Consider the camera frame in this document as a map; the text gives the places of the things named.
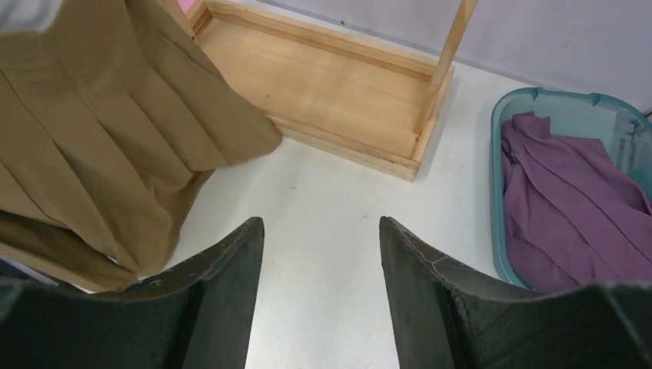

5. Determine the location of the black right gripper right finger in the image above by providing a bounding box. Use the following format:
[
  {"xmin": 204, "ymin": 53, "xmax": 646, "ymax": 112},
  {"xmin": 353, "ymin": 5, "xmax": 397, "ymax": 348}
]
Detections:
[{"xmin": 379, "ymin": 217, "xmax": 651, "ymax": 368}]

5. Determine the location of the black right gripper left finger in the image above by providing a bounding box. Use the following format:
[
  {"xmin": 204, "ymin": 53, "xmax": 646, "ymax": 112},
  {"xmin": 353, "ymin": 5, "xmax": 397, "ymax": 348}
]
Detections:
[{"xmin": 1, "ymin": 217, "xmax": 264, "ymax": 368}]

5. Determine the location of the tan brown pleated skirt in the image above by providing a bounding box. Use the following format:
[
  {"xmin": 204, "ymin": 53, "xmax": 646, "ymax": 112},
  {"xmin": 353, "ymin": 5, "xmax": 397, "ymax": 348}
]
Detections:
[{"xmin": 1, "ymin": 1, "xmax": 282, "ymax": 292}]

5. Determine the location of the purple garment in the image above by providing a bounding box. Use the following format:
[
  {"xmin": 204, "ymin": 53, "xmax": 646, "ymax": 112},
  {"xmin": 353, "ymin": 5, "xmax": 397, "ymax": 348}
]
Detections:
[{"xmin": 501, "ymin": 112, "xmax": 651, "ymax": 292}]

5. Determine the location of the wooden clothes rack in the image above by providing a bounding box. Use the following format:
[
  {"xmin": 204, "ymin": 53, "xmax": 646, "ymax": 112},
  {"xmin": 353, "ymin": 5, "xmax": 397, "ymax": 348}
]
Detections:
[{"xmin": 162, "ymin": 1, "xmax": 476, "ymax": 181}]

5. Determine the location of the teal plastic bin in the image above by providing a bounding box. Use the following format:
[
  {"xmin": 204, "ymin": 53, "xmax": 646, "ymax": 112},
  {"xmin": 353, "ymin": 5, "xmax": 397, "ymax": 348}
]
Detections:
[{"xmin": 489, "ymin": 88, "xmax": 651, "ymax": 288}]

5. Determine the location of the pink garment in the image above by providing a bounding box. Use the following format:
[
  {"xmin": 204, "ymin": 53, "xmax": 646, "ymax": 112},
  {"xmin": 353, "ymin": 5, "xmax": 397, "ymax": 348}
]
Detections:
[{"xmin": 178, "ymin": 0, "xmax": 196, "ymax": 13}]

